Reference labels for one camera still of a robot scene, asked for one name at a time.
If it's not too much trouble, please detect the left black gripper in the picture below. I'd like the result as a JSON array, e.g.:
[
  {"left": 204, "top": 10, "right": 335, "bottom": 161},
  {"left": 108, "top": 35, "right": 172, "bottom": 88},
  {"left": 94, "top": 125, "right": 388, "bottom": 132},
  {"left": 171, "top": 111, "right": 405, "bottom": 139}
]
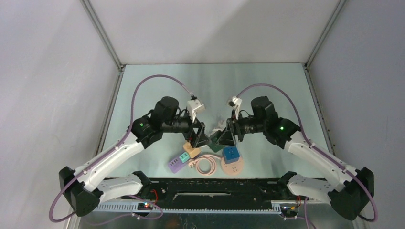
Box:
[{"left": 162, "top": 109, "right": 212, "bottom": 147}]

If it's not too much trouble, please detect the pink round power strip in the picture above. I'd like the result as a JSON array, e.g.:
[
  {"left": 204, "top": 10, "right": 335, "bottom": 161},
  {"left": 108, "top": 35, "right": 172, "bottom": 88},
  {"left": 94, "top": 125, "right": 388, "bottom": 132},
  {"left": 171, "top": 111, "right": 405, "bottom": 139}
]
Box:
[{"left": 221, "top": 157, "right": 244, "bottom": 176}]

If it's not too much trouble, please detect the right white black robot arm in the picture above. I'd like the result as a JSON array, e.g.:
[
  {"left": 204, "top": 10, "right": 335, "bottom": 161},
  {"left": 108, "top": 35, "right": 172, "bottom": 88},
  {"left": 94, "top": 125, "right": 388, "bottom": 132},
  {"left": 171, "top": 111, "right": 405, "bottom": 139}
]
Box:
[{"left": 216, "top": 96, "right": 374, "bottom": 220}]

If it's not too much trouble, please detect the white cable duct rail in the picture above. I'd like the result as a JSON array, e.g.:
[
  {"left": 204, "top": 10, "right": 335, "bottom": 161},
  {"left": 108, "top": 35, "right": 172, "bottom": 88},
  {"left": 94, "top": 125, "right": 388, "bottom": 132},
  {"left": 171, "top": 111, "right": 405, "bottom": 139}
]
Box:
[{"left": 93, "top": 201, "right": 282, "bottom": 214}]

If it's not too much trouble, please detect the white coiled power cord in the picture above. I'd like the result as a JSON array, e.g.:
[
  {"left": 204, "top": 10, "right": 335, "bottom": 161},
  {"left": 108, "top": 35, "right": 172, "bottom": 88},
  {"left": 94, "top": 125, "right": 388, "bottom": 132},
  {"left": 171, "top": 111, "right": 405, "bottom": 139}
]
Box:
[{"left": 211, "top": 118, "right": 226, "bottom": 134}]

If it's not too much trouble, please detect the beige cube socket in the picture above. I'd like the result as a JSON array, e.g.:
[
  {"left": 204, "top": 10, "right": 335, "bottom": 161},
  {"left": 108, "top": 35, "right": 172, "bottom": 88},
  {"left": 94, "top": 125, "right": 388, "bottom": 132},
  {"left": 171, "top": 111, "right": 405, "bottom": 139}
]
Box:
[{"left": 183, "top": 142, "right": 201, "bottom": 159}]

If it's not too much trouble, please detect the teal USB charger plug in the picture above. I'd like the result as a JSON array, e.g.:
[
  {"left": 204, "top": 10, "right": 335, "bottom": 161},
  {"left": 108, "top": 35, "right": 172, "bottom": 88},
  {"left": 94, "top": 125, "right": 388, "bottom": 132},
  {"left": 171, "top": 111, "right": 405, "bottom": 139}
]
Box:
[{"left": 179, "top": 152, "right": 190, "bottom": 163}]

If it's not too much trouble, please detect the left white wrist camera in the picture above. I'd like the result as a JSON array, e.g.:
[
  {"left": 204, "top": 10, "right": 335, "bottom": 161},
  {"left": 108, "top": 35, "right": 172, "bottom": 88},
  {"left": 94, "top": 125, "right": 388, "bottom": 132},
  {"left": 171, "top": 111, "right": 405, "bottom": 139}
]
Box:
[{"left": 187, "top": 98, "right": 205, "bottom": 123}]

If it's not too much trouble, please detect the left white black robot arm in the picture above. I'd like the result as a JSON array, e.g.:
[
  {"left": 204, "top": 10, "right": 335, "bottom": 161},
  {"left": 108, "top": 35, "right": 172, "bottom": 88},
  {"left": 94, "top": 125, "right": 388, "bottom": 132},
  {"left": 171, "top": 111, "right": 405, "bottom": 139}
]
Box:
[{"left": 59, "top": 96, "right": 209, "bottom": 217}]

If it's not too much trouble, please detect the dark green cube socket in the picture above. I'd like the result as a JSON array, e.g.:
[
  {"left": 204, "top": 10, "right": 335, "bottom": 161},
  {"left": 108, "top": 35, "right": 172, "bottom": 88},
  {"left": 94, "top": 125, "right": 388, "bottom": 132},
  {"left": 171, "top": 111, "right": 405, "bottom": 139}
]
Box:
[{"left": 207, "top": 130, "right": 225, "bottom": 153}]

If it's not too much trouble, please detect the purple power strip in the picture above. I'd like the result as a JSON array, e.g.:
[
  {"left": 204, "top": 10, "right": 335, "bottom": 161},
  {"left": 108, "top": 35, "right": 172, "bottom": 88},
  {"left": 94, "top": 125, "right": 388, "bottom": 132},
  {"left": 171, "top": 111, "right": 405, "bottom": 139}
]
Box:
[{"left": 168, "top": 156, "right": 187, "bottom": 174}]

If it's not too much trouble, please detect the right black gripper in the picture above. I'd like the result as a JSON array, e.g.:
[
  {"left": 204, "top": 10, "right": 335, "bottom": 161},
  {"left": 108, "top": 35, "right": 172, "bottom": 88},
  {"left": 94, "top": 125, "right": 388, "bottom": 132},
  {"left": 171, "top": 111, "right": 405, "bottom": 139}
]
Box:
[{"left": 216, "top": 110, "right": 266, "bottom": 146}]

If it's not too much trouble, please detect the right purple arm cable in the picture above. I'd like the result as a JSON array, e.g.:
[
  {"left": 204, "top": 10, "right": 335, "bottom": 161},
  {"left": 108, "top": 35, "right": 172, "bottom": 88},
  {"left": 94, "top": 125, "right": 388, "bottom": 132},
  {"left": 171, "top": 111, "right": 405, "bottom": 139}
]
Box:
[{"left": 235, "top": 83, "right": 379, "bottom": 229}]

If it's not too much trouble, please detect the pink coiled power cord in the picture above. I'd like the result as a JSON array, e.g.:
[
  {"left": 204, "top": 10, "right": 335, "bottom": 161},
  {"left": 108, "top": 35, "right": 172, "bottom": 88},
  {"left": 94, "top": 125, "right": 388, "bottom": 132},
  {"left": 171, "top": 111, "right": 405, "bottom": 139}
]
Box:
[{"left": 188, "top": 153, "right": 222, "bottom": 176}]

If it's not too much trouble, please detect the blue cube socket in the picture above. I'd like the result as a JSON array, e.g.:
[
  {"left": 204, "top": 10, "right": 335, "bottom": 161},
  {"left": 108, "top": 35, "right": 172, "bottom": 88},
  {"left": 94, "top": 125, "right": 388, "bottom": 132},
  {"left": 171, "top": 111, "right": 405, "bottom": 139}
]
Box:
[{"left": 222, "top": 146, "right": 240, "bottom": 164}]

